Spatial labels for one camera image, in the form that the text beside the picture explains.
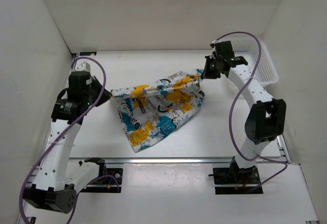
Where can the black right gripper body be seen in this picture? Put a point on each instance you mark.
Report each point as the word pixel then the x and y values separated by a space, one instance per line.
pixel 215 68

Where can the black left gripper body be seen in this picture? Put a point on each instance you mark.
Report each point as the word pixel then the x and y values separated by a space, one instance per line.
pixel 89 96

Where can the white printed shorts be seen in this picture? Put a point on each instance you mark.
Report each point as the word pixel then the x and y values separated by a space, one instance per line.
pixel 149 113

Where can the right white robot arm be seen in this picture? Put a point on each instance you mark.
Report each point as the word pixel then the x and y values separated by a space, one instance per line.
pixel 266 117

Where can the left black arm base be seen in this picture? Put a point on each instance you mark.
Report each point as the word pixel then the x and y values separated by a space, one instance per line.
pixel 99 177

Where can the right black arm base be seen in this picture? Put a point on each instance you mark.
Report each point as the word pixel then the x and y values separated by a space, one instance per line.
pixel 233 180

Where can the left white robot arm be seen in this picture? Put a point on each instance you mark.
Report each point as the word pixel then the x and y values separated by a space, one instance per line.
pixel 51 188

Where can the dark label sticker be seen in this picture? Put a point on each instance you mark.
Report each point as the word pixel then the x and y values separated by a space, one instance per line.
pixel 87 53

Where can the aluminium rail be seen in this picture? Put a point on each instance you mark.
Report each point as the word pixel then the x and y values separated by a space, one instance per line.
pixel 210 160

